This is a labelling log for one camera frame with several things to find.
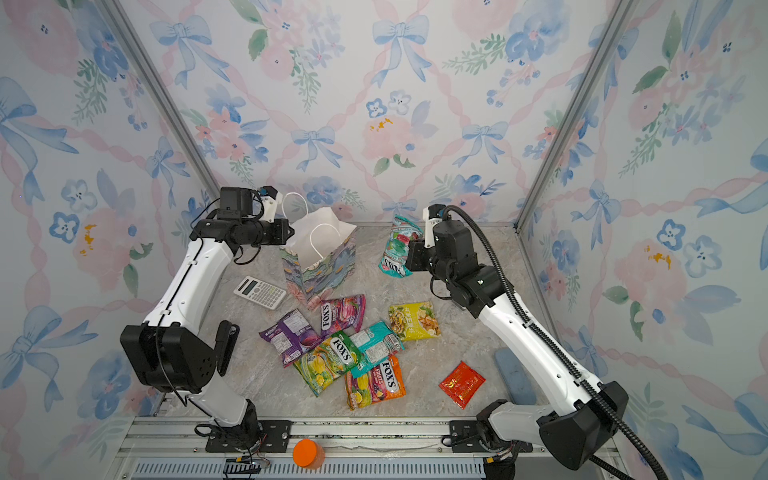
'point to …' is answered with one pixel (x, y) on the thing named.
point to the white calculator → (260, 292)
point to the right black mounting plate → (466, 434)
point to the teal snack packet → (375, 344)
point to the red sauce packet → (462, 385)
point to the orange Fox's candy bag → (381, 383)
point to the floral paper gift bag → (320, 258)
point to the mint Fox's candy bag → (394, 257)
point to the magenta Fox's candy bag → (341, 313)
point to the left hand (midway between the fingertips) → (293, 227)
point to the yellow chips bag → (414, 321)
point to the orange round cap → (308, 453)
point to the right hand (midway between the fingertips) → (410, 241)
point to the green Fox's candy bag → (332, 358)
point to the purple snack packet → (292, 337)
